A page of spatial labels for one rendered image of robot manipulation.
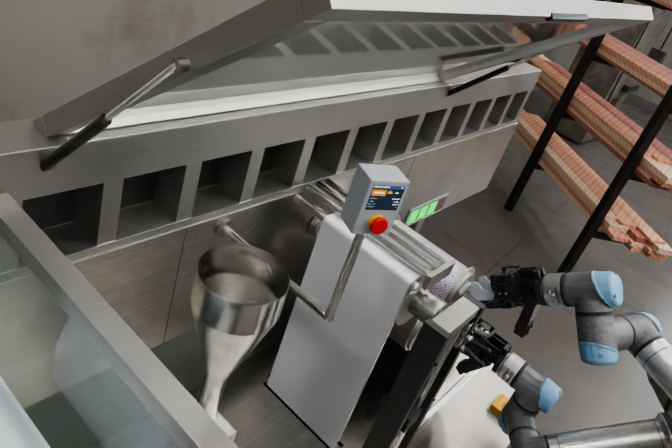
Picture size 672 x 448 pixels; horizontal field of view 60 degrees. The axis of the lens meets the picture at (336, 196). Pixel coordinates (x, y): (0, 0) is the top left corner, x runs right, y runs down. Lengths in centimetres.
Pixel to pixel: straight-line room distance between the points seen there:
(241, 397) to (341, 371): 30
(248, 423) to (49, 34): 168
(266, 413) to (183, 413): 94
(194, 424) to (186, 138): 52
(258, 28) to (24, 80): 211
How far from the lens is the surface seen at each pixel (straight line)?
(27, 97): 262
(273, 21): 51
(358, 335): 130
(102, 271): 105
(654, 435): 160
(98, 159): 91
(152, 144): 95
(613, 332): 138
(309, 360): 143
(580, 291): 135
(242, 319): 85
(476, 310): 117
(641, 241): 436
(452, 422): 173
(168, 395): 62
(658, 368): 144
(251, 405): 154
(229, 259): 96
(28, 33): 252
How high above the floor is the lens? 208
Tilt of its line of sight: 29 degrees down
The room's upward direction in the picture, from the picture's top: 19 degrees clockwise
